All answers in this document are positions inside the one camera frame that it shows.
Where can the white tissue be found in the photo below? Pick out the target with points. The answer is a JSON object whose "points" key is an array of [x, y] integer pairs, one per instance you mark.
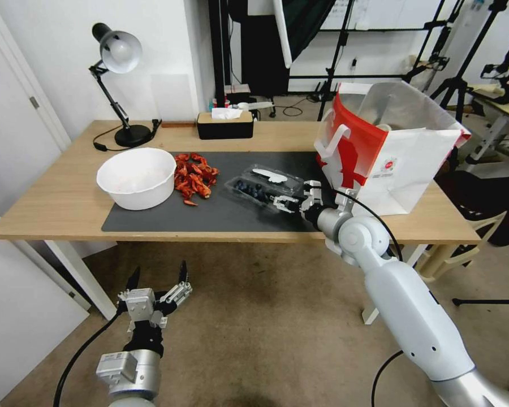
{"points": [[227, 113]]}

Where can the beige plastic chair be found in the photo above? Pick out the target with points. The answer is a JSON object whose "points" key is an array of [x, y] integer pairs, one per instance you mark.
{"points": [[462, 246]]}

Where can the black tissue box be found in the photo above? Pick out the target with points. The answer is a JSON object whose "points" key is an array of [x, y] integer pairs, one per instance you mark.
{"points": [[225, 129]]}

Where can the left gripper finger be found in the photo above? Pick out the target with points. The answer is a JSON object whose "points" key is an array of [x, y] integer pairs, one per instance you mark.
{"points": [[132, 280], [177, 292]]}

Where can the clear plastic takeout container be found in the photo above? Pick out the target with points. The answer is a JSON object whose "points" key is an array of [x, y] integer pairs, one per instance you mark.
{"points": [[254, 188]]}

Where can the red crayfish shell pile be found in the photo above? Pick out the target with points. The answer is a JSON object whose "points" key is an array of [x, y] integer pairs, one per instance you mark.
{"points": [[193, 176]]}

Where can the black desk lamp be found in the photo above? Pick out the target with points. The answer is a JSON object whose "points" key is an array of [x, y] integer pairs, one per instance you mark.
{"points": [[118, 48]]}

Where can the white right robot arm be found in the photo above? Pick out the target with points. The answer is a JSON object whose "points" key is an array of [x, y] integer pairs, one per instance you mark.
{"points": [[407, 305]]}

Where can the black backdrop curtain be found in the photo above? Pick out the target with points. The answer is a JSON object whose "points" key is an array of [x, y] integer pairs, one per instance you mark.
{"points": [[265, 46]]}

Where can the black camera tripod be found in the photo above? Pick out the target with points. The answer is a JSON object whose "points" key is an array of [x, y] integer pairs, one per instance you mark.
{"points": [[460, 80]]}

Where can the wooden table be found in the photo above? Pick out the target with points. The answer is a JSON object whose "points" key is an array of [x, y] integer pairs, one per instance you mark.
{"points": [[51, 195]]}

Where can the black tripod leg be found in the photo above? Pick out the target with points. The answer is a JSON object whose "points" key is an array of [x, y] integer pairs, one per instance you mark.
{"points": [[490, 302]]}

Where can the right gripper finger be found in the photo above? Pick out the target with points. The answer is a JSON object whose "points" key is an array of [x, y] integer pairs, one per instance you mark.
{"points": [[285, 198], [285, 207]]}

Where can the background work table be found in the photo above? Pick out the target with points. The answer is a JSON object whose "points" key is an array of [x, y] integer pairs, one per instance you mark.
{"points": [[502, 114]]}

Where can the white rolled reflector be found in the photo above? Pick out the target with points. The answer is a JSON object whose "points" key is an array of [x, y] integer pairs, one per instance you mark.
{"points": [[282, 34]]}

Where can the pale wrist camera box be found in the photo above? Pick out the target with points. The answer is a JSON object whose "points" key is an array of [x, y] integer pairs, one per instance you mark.
{"points": [[140, 306], [311, 185]]}

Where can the dark grey table mat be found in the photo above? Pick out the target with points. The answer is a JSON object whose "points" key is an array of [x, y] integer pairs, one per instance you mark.
{"points": [[220, 216]]}

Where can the white and red takeout bag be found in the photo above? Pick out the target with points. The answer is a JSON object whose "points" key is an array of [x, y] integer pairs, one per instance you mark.
{"points": [[390, 161]]}

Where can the grey door hinge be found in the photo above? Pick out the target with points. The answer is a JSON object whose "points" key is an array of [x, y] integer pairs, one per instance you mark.
{"points": [[34, 102]]}

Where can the black metal frame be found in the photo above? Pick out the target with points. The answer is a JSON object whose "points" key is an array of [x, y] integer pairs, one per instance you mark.
{"points": [[365, 77]]}

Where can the white plastic bowl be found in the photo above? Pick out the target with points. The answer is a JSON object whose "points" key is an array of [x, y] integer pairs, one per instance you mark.
{"points": [[135, 178]]}

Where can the black light stand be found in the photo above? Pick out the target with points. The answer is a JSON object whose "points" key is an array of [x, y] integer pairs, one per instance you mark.
{"points": [[336, 63]]}

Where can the white label on container lid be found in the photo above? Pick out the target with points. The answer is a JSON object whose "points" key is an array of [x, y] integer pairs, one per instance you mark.
{"points": [[268, 174]]}

